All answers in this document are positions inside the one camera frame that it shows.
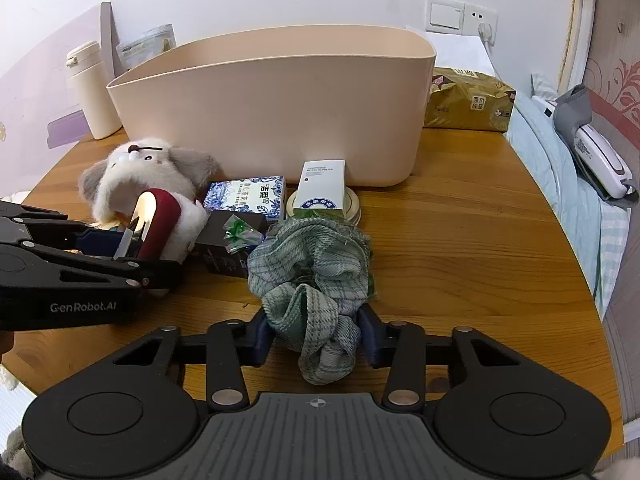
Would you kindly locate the white wall socket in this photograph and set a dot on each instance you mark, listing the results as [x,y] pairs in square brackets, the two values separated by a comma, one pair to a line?
[479,21]

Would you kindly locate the green candy wrapper bag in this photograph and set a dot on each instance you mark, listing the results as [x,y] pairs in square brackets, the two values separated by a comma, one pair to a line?
[238,235]

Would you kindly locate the black small box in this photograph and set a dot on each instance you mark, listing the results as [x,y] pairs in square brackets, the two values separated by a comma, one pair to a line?
[209,250]

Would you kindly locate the golden tissue package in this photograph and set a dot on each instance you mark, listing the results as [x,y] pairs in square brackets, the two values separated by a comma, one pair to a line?
[468,100]

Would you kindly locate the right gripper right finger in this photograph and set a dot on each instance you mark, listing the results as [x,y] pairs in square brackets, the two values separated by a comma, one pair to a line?
[400,347]

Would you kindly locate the green plaid scrunchie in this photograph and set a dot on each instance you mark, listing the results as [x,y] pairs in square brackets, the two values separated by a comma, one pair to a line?
[312,274]

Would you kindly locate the white plug with cable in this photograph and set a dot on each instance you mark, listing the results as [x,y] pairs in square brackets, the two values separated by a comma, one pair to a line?
[492,52]

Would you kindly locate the cream thermos bottle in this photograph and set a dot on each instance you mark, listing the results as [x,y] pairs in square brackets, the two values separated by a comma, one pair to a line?
[87,73]

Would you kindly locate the white handheld device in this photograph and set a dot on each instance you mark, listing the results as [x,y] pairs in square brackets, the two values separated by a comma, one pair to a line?
[594,157]

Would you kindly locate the light blue bedding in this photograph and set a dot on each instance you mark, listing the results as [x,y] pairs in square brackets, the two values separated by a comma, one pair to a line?
[597,231]

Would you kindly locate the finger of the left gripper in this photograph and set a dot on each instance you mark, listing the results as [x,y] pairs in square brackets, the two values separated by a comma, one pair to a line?
[104,243]

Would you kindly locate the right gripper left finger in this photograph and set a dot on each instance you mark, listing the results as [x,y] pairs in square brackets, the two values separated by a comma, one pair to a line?
[231,345]

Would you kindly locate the banana chips pouch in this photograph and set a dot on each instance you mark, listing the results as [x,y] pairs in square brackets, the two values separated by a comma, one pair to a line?
[150,44]

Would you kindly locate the beige plastic storage bin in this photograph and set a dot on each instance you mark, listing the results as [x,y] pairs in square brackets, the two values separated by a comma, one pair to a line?
[264,101]

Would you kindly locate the blue white tissue pack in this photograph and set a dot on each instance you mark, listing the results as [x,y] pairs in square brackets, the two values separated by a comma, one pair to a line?
[259,195]

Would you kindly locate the round metal tin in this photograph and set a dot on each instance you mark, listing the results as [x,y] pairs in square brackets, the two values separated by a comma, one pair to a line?
[351,203]

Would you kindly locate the white wall switch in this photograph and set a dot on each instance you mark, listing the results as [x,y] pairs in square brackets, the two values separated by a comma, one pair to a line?
[444,16]

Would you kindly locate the white grey plush toy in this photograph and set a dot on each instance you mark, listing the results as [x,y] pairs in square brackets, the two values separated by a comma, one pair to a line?
[113,185]

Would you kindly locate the white paper sheet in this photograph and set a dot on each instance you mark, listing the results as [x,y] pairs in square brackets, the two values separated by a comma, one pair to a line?
[462,52]

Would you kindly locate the white blue small box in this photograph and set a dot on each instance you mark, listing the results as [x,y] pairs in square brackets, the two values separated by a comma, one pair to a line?
[321,187]

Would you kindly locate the purple white board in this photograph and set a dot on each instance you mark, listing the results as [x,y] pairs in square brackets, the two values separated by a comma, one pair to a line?
[41,117]

